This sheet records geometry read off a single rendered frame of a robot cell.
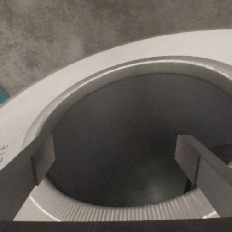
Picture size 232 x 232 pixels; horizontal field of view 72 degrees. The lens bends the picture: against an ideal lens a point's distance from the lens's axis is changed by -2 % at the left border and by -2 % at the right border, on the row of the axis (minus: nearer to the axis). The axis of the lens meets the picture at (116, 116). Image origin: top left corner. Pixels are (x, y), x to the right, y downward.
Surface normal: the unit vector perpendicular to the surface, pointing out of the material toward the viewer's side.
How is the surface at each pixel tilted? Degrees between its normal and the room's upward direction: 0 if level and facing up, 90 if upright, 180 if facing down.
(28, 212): 90
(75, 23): 0
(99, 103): 37
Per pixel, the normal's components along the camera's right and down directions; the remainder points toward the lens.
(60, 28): -0.10, 0.63
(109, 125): 0.50, 0.41
